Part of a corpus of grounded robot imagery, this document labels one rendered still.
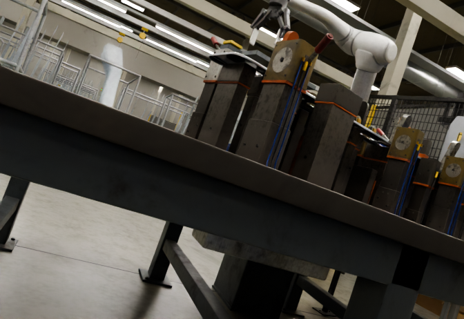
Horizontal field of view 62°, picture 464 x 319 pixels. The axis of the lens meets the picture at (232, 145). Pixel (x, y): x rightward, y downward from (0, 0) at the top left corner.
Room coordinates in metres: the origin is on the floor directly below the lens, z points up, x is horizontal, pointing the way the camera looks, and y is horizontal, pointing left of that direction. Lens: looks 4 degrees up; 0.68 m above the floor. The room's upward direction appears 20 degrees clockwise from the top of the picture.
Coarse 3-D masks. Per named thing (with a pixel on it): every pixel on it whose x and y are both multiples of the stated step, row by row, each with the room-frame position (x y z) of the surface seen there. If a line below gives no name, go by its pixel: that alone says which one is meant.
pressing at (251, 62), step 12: (216, 60) 1.23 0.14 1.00; (228, 60) 1.19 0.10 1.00; (240, 60) 1.15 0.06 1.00; (252, 60) 1.08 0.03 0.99; (264, 72) 1.19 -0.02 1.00; (312, 96) 1.23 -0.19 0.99; (312, 108) 1.43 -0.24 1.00; (372, 132) 1.43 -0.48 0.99; (372, 144) 1.66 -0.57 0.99; (384, 144) 1.61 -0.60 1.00
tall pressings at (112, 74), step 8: (104, 48) 7.25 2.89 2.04; (112, 48) 7.16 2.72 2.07; (120, 48) 7.22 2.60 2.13; (104, 56) 7.55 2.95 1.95; (112, 56) 7.17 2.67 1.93; (120, 56) 7.22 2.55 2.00; (104, 64) 7.69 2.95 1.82; (120, 64) 7.23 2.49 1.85; (112, 72) 7.18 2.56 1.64; (120, 72) 7.24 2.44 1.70; (104, 80) 8.14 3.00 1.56; (112, 80) 7.19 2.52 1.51; (104, 88) 7.29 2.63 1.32; (112, 88) 7.19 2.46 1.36; (104, 96) 7.15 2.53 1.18; (112, 96) 7.20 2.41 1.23; (104, 104) 7.16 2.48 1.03; (112, 104) 7.50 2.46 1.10
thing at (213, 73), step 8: (224, 48) 1.29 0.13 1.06; (216, 64) 1.31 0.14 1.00; (208, 72) 1.34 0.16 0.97; (216, 72) 1.29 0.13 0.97; (208, 80) 1.32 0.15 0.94; (216, 80) 1.28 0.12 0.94; (208, 88) 1.32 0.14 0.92; (200, 96) 1.34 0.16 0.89; (208, 96) 1.30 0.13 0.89; (200, 104) 1.33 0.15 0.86; (208, 104) 1.29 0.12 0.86; (200, 112) 1.31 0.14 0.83; (192, 120) 1.33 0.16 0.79; (200, 120) 1.29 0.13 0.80; (192, 128) 1.31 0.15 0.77; (200, 128) 1.29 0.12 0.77; (192, 136) 1.30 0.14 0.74
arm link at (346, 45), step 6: (354, 30) 1.91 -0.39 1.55; (360, 30) 1.90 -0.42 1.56; (348, 36) 1.90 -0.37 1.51; (354, 36) 1.89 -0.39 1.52; (336, 42) 1.95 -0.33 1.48; (342, 42) 1.92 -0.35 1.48; (348, 42) 1.91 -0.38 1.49; (342, 48) 1.97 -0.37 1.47; (348, 48) 1.92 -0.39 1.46; (348, 54) 2.02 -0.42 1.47
